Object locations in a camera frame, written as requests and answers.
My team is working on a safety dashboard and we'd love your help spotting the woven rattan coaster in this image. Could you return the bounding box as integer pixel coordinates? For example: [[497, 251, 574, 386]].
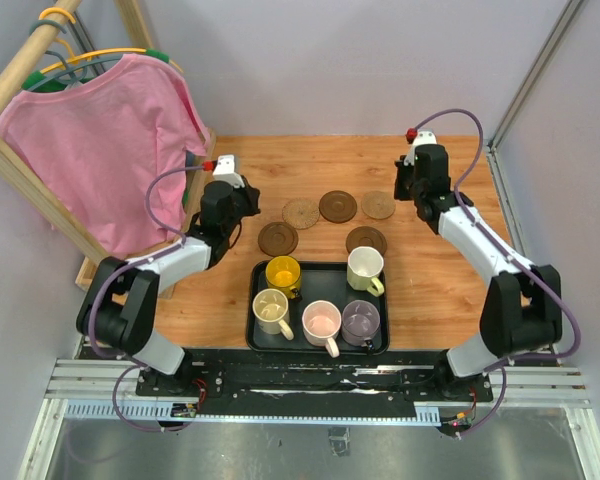
[[361, 191, 396, 220], [282, 198, 320, 230]]

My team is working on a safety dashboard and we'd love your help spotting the brown wooden coaster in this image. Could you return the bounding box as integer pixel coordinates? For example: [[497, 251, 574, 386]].
[[345, 226, 388, 256], [319, 190, 357, 224], [258, 222, 299, 257]]

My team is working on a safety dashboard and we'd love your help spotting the pale green octagonal mug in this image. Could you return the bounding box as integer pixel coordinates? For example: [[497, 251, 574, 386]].
[[347, 246, 385, 297]]

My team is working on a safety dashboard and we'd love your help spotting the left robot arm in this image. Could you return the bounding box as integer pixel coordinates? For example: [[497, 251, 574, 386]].
[[76, 175, 260, 396]]

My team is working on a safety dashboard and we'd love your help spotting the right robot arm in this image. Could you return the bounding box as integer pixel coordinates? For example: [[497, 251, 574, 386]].
[[394, 144, 563, 400]]

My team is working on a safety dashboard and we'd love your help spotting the yellow glass mug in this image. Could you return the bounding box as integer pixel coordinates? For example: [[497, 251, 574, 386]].
[[265, 256, 302, 300]]

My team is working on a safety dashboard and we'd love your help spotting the cream yellow mug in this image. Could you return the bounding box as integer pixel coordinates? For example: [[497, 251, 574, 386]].
[[251, 288, 294, 341]]

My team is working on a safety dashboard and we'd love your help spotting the purple mug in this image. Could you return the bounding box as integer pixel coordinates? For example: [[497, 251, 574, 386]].
[[341, 300, 380, 353]]

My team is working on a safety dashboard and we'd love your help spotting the pink t-shirt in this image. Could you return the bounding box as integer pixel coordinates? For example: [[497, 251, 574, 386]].
[[0, 54, 209, 257]]

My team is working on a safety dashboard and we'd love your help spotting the pink mug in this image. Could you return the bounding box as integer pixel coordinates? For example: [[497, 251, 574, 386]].
[[301, 300, 342, 358]]

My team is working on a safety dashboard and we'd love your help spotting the black plastic tray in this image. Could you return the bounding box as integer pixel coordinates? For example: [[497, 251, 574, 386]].
[[245, 261, 390, 358]]

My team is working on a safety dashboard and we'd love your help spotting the yellow clothes hanger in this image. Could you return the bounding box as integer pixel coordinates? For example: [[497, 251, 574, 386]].
[[30, 1, 183, 74]]

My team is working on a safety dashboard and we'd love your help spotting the grey clothes hanger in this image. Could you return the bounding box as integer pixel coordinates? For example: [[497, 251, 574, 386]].
[[27, 11, 124, 92]]

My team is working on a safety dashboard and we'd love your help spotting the green clothes hanger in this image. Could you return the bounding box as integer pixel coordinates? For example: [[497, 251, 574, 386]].
[[21, 48, 182, 92]]

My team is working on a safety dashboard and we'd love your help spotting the wooden clothes rack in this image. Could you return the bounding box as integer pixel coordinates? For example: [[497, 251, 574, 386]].
[[0, 0, 210, 266]]

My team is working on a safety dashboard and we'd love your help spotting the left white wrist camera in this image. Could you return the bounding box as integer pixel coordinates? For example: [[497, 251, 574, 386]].
[[212, 154, 244, 189]]

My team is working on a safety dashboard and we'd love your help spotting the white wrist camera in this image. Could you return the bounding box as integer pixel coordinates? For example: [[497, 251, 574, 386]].
[[412, 129, 438, 149], [212, 154, 244, 189]]

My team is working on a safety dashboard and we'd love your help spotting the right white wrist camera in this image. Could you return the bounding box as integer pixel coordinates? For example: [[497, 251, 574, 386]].
[[412, 129, 438, 149]]

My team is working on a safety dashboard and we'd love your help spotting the aluminium corner post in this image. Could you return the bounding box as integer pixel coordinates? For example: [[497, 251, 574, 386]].
[[488, 0, 588, 149]]

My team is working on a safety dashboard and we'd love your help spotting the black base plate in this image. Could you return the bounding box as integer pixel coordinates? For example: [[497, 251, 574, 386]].
[[136, 349, 493, 420]]

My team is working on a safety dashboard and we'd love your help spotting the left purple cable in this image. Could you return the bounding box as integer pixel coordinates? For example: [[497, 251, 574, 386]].
[[88, 160, 217, 435]]

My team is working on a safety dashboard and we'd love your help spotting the aluminium frame rail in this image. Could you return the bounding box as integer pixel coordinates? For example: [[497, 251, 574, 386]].
[[47, 360, 590, 405]]

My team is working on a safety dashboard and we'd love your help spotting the white slotted cable duct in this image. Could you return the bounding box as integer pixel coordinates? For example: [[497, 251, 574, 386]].
[[65, 400, 442, 427]]

